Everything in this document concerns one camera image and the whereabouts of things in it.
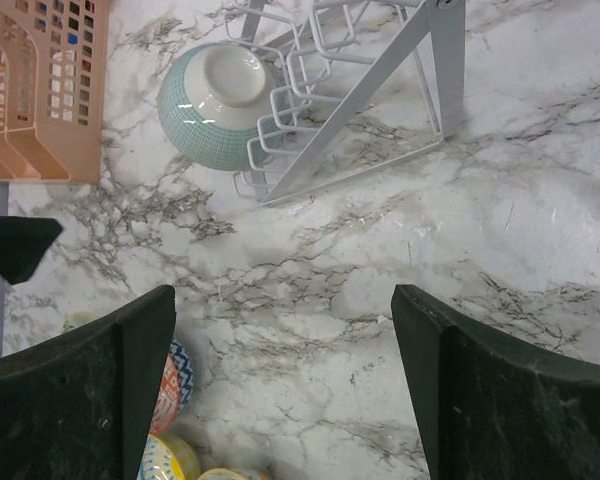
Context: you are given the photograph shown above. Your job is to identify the peach plastic file organizer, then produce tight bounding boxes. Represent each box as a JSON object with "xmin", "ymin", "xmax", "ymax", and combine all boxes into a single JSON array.
[{"xmin": 0, "ymin": 0, "xmax": 111, "ymax": 184}]

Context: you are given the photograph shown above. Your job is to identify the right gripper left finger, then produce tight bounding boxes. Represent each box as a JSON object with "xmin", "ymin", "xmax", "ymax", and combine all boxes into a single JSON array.
[{"xmin": 0, "ymin": 285, "xmax": 176, "ymax": 479}]

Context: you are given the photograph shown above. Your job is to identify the blue yellow sun bowl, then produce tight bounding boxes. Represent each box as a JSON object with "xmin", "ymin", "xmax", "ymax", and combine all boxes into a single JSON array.
[{"xmin": 136, "ymin": 434, "xmax": 202, "ymax": 480}]

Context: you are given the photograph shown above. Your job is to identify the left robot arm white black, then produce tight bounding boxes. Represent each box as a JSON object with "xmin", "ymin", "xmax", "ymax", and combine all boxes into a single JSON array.
[{"xmin": 0, "ymin": 215, "xmax": 63, "ymax": 285}]

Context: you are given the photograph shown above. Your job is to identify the white bowl orange leaves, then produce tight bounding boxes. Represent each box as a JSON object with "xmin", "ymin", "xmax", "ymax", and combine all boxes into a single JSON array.
[{"xmin": 199, "ymin": 467, "xmax": 270, "ymax": 480}]

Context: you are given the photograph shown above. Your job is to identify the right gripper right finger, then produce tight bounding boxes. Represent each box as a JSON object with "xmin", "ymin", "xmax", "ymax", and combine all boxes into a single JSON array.
[{"xmin": 391, "ymin": 285, "xmax": 600, "ymax": 479}]

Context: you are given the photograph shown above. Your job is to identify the teal green bowl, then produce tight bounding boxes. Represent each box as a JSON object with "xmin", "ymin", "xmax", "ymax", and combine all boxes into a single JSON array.
[{"xmin": 157, "ymin": 43, "xmax": 284, "ymax": 172}]

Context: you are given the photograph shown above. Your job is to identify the white wire dish rack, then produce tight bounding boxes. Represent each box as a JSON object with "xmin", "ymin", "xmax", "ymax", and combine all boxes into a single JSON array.
[{"xmin": 228, "ymin": 1, "xmax": 467, "ymax": 205}]

